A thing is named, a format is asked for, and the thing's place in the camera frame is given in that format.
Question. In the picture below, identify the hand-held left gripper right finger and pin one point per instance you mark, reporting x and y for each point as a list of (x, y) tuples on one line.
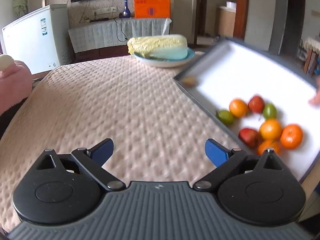
[(215, 152)]

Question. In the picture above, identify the napa cabbage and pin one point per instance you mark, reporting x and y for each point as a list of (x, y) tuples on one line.
[(155, 45)]

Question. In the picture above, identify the white wall socket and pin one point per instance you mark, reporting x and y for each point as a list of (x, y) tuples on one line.
[(105, 10)]

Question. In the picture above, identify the orange gift box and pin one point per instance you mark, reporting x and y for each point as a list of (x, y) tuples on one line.
[(150, 5)]

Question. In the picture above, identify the cream round object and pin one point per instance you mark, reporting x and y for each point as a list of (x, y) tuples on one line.
[(4, 62)]

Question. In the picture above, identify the brown wooden door frame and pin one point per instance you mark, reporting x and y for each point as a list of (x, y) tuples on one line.
[(241, 10)]

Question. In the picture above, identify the person's right hand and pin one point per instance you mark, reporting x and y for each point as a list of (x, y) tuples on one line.
[(317, 98)]

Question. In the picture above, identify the bumpy mandarin orange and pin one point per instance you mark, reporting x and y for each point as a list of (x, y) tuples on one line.
[(291, 136)]

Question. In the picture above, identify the cloth-covered cabinet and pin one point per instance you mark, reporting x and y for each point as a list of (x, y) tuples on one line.
[(100, 33)]

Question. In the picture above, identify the smooth orange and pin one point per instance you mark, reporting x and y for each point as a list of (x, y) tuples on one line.
[(262, 146), (238, 108), (270, 129)]

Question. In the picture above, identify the blue glass bottle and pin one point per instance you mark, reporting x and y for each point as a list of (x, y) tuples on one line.
[(125, 11)]

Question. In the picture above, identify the pink fleece garment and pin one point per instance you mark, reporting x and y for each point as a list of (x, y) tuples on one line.
[(12, 85)]

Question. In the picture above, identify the small red apple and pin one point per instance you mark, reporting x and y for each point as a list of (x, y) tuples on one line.
[(248, 137), (256, 104)]

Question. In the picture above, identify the wooden kitchen cabinet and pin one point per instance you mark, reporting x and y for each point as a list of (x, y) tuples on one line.
[(226, 22)]

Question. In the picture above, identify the light blue plate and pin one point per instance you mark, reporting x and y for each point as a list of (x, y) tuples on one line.
[(165, 63)]

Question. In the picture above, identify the grey refrigerator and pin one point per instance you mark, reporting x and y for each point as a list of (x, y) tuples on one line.
[(277, 22)]

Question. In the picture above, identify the wooden table with lace cloth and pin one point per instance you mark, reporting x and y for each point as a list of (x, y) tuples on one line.
[(311, 45)]

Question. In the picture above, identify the grey box with white inside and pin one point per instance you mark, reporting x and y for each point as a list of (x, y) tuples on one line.
[(250, 75)]

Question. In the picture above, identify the white pot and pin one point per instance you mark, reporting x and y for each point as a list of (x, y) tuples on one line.
[(231, 4)]

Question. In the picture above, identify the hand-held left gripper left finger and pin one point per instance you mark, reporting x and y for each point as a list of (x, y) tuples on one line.
[(102, 150)]

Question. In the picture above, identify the small brown fruit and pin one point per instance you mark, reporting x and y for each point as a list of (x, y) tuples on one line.
[(190, 81)]

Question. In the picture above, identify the white chest freezer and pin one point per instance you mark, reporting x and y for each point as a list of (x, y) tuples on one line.
[(32, 42)]

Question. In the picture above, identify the small green fruit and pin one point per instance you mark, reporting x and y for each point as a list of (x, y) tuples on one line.
[(224, 116), (270, 111)]

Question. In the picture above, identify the black power strip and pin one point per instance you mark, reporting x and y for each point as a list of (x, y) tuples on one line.
[(98, 19)]

